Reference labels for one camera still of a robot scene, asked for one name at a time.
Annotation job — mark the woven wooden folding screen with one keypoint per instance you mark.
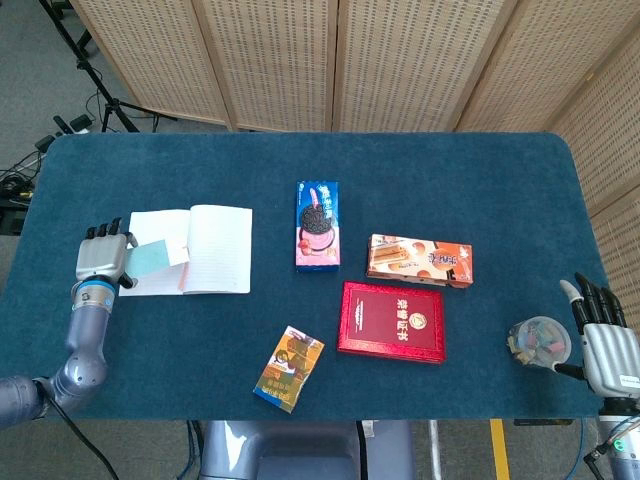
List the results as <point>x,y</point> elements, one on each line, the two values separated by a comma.
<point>280,60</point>

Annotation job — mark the blue velvet tablecloth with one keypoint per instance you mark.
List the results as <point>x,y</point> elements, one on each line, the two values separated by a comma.
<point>400,175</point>

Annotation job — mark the open lined notebook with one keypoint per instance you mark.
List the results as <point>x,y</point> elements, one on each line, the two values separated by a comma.
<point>220,250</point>

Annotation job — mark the grey robot torso base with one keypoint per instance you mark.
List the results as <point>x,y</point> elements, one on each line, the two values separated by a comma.
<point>300,450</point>

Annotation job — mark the black tripod stand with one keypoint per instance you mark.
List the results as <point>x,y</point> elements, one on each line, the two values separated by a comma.
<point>112,107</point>

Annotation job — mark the teal cream bookmark pink tassel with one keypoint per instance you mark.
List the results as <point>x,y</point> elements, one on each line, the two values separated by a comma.
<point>147,257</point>

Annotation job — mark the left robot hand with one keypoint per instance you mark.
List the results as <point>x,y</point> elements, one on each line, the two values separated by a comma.
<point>100,257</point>

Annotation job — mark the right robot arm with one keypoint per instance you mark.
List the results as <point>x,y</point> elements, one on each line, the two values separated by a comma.
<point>625,450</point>

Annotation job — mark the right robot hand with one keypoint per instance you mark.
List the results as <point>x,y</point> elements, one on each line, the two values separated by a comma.
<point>607,350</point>

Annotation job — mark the clear plastic cup with clips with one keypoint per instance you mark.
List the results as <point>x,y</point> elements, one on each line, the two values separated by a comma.
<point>540,340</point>

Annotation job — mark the blue pink cookie box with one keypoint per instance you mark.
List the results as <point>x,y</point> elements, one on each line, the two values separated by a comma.
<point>320,225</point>

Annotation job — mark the orange wafer snack box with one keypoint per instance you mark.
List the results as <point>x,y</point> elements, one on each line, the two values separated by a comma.
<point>420,260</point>

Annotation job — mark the red certificate folder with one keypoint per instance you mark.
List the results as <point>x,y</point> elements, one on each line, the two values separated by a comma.
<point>390,320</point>

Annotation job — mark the yellow green cocoa snack box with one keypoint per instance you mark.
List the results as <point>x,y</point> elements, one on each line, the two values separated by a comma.
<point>287,370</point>

